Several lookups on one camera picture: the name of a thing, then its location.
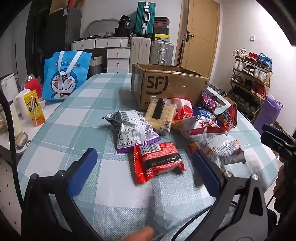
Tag beige suitcase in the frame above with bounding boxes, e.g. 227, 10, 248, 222
129, 36, 152, 73

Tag white pegboard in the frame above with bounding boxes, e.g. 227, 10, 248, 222
0, 158, 17, 232

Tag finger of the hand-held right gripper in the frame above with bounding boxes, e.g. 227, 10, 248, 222
262, 123, 292, 140
260, 132, 285, 151

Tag beige earbud case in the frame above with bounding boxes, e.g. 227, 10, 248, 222
14, 134, 30, 149

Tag shiny purple snack bag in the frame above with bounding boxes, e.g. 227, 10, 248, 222
201, 89, 218, 108

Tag yellow drink carton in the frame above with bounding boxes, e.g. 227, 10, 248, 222
23, 90, 46, 127

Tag teal suitcase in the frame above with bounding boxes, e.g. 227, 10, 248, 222
135, 1, 156, 36

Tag wooden shoe rack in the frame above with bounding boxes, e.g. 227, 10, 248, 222
228, 57, 274, 121

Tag person's right hand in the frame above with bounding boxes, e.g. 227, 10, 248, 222
273, 160, 296, 210

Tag grey purple snack bag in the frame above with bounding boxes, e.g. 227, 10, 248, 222
103, 110, 162, 154

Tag silver suitcase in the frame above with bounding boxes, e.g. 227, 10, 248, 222
149, 40, 174, 66

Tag silver red snowflake snack bag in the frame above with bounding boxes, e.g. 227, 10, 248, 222
172, 115, 228, 142

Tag red snack packet black band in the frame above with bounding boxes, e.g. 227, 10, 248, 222
133, 142, 187, 185

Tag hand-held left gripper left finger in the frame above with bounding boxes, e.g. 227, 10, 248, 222
21, 148, 104, 241

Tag blue cartoon tote bag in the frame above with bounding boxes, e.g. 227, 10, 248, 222
42, 50, 92, 101

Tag cardboard box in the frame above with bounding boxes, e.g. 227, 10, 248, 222
131, 62, 210, 110

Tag grey oval tray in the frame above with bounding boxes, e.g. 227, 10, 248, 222
87, 19, 119, 37

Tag blue snack packet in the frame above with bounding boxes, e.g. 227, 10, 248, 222
193, 105, 218, 121

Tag red white snack bag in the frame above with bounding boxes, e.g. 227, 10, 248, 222
173, 98, 194, 121

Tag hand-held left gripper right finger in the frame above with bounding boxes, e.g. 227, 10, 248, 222
187, 150, 269, 241

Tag black storage box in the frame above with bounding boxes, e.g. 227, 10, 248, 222
114, 28, 134, 37

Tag black cable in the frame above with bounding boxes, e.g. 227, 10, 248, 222
0, 89, 25, 204

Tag red orange snack bag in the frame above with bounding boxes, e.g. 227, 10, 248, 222
215, 103, 238, 133

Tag pile of sneakers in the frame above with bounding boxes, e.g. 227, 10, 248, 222
208, 84, 230, 98

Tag dark tall cabinet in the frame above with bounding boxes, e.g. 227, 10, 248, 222
25, 0, 70, 78

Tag white orange snack bag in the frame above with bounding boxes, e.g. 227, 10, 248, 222
188, 132, 246, 169

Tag wooden door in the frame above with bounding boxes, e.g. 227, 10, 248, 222
179, 0, 221, 78

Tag black bag white label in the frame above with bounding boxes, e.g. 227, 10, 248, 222
119, 15, 131, 29

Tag white drawer desk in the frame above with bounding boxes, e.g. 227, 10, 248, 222
71, 38, 130, 74

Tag rows of shoes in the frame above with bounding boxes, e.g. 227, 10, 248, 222
231, 48, 273, 116

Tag person's left hand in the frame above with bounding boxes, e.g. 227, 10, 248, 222
120, 226, 154, 241

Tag checked tablecloth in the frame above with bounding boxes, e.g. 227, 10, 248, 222
17, 72, 279, 241

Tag woven basket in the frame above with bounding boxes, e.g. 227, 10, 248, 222
90, 56, 103, 74

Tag pale cracker packet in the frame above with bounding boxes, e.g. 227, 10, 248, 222
145, 96, 178, 136

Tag white kettle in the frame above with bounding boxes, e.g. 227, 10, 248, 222
1, 74, 19, 100

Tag red plush toy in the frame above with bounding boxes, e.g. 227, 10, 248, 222
24, 74, 43, 93

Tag dark grey fridge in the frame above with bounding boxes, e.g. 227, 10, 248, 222
45, 6, 83, 59

